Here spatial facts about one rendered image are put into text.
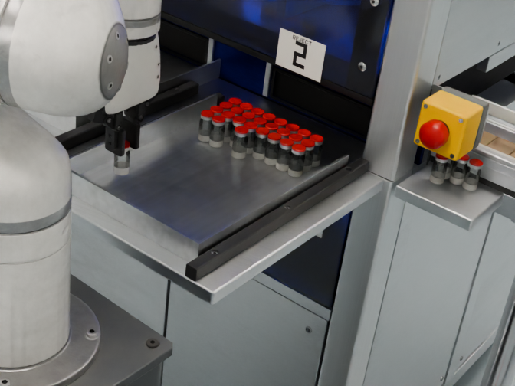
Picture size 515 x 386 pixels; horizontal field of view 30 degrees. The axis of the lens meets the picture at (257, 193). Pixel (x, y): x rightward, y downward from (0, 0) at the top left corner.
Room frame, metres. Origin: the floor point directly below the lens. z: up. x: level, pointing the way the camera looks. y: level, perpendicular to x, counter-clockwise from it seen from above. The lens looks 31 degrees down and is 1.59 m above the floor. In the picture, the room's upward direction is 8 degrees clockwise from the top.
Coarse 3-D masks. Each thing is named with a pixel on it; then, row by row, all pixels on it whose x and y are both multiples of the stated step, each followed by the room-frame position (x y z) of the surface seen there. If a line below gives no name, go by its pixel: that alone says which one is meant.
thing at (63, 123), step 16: (160, 64) 1.56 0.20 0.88; (176, 64) 1.57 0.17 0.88; (192, 64) 1.58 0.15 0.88; (208, 64) 1.51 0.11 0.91; (160, 80) 1.49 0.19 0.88; (176, 80) 1.45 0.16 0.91; (192, 80) 1.48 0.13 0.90; (208, 80) 1.52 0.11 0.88; (32, 112) 1.31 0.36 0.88; (64, 128) 1.27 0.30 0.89
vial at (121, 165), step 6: (126, 150) 1.14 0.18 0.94; (114, 156) 1.14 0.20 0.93; (126, 156) 1.14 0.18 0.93; (114, 162) 1.14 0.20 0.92; (120, 162) 1.13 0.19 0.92; (126, 162) 1.14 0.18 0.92; (114, 168) 1.14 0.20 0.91; (120, 168) 1.13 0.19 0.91; (126, 168) 1.14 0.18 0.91; (120, 174) 1.13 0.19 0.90; (126, 174) 1.14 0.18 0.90
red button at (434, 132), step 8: (432, 120) 1.21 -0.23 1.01; (424, 128) 1.20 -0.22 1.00; (432, 128) 1.19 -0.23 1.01; (440, 128) 1.19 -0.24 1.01; (424, 136) 1.19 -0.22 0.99; (432, 136) 1.19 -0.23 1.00; (440, 136) 1.19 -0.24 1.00; (448, 136) 1.20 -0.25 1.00; (424, 144) 1.20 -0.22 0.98; (432, 144) 1.19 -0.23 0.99; (440, 144) 1.18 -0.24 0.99
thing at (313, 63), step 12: (288, 36) 1.37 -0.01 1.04; (300, 36) 1.36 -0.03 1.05; (288, 48) 1.37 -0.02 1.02; (300, 48) 1.36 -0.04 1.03; (312, 48) 1.35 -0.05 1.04; (324, 48) 1.34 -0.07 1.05; (276, 60) 1.38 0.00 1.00; (288, 60) 1.37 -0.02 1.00; (300, 60) 1.36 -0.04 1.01; (312, 60) 1.35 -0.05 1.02; (300, 72) 1.36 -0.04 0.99; (312, 72) 1.34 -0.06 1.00
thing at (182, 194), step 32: (160, 128) 1.29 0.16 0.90; (192, 128) 1.34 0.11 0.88; (96, 160) 1.18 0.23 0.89; (160, 160) 1.22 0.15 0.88; (192, 160) 1.24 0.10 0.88; (224, 160) 1.25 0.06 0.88; (256, 160) 1.26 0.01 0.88; (96, 192) 1.08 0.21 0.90; (128, 192) 1.12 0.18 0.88; (160, 192) 1.14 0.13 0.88; (192, 192) 1.15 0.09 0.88; (224, 192) 1.16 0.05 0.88; (256, 192) 1.17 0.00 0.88; (288, 192) 1.13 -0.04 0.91; (128, 224) 1.04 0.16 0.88; (160, 224) 1.01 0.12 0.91; (192, 224) 1.07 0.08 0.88; (224, 224) 1.08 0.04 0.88; (192, 256) 0.98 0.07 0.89
